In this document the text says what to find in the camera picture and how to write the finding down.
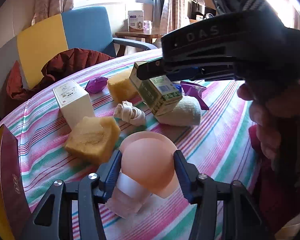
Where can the green tea carton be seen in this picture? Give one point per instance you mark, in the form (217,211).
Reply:
(159,93)

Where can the white sock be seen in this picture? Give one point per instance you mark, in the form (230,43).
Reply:
(187,112)

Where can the person's right hand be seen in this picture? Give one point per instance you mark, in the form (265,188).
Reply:
(286,105)

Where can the white product box on table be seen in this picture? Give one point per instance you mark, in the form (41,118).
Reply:
(135,20)

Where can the grey yellow blue armchair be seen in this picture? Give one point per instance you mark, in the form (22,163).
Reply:
(85,28)

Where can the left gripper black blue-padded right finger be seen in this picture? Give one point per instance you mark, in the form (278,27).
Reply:
(241,218)

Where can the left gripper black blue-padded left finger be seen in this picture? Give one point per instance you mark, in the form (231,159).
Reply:
(52,217)

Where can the wooden side table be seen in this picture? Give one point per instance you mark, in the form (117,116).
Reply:
(136,39)

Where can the white rectangular box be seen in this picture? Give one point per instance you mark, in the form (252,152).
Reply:
(74,102)

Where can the small pink jar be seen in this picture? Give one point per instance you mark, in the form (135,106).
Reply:
(147,25)

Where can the striped bed sheet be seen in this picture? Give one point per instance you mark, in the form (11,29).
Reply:
(219,146)

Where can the dark red jacket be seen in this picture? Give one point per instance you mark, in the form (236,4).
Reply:
(60,66)

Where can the purple snack packet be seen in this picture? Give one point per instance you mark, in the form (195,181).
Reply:
(96,85)

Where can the yellow sponge block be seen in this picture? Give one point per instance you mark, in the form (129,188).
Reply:
(93,139)

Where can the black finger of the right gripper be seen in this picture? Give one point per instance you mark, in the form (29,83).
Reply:
(155,68)

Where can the gold tin box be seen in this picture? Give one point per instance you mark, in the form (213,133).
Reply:
(14,209)

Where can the knotted white cloth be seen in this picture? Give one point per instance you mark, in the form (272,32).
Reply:
(130,114)

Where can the purple wrapper packet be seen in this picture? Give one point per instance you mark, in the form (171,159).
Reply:
(195,90)

